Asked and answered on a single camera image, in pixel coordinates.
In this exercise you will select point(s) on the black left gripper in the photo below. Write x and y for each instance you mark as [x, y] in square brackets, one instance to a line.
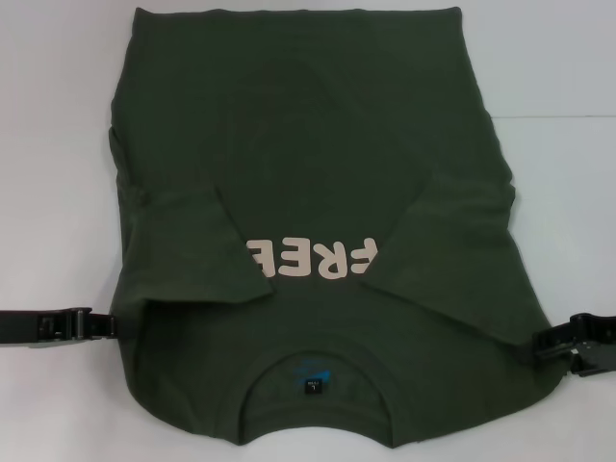
[29, 326]

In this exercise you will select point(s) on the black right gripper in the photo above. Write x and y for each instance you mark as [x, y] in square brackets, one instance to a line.
[599, 351]

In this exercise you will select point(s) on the dark green FREE! t-shirt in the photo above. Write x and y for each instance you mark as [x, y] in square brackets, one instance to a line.
[313, 144]

